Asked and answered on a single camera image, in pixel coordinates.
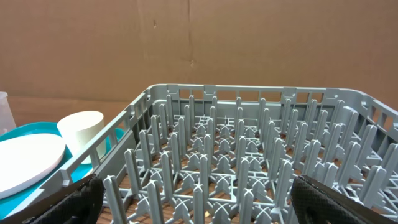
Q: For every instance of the white cup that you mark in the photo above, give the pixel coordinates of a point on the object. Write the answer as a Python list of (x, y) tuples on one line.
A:
[(79, 128)]

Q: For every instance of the teal serving tray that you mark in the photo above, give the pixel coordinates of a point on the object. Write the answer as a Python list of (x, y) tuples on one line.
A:
[(9, 203)]

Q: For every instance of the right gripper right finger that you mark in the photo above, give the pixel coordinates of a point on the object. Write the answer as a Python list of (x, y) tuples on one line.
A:
[(314, 202)]

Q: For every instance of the grey dishwasher rack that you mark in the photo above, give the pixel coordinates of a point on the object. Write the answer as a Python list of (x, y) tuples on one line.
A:
[(261, 137)]

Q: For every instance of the small white plate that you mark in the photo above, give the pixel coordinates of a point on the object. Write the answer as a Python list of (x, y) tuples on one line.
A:
[(27, 159)]

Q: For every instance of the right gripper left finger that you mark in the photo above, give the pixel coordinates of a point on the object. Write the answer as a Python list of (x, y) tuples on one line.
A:
[(80, 202)]

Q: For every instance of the clear plastic bin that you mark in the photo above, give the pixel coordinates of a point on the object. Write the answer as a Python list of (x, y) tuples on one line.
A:
[(7, 122)]

